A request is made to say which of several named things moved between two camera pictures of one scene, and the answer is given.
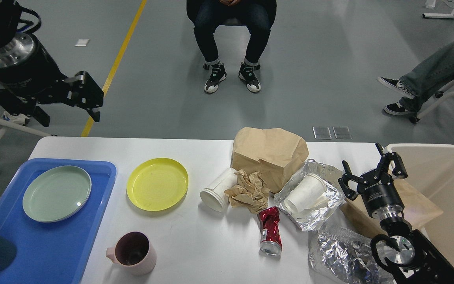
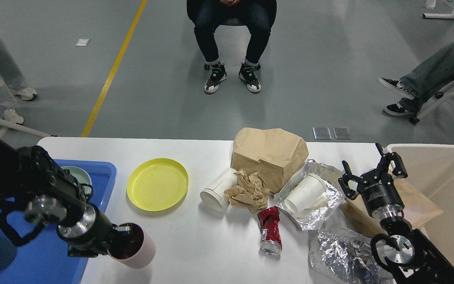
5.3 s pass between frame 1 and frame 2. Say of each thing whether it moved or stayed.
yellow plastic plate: stayed
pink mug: moved
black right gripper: stayed
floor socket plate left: stayed
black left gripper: moved
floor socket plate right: stayed
